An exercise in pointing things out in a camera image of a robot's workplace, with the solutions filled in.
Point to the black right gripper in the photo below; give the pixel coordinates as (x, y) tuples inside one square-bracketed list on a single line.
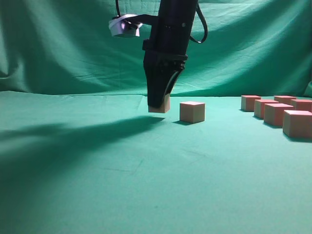
[(165, 52)]

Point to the pink cube carried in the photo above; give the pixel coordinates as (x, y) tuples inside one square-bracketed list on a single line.
[(192, 111), (165, 106)]

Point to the pink cube column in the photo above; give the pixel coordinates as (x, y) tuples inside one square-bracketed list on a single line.
[(273, 113), (302, 104), (259, 106), (297, 124), (284, 99), (247, 102)]

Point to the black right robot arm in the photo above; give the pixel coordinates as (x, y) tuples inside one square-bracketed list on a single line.
[(178, 7)]

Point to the green cloth backdrop and cover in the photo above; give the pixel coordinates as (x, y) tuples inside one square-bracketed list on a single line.
[(81, 154)]

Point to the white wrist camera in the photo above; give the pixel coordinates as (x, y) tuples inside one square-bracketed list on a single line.
[(120, 27)]

